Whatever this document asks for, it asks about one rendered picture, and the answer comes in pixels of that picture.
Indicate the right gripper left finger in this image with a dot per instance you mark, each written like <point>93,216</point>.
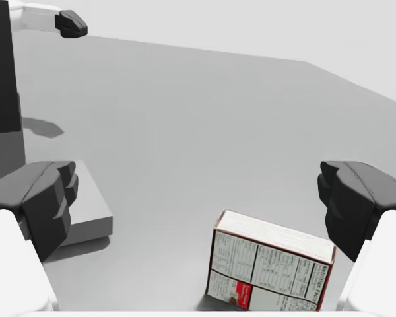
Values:
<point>36,211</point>

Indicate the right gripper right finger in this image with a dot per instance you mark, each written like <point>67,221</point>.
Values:
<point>356,211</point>

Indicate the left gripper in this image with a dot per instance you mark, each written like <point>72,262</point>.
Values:
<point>16,18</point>

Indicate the black screen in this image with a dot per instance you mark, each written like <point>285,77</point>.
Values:
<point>0,66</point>

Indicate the grey stand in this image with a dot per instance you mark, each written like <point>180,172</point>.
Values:
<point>92,218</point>

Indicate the red and white carton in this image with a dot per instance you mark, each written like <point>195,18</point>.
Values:
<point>267,264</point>

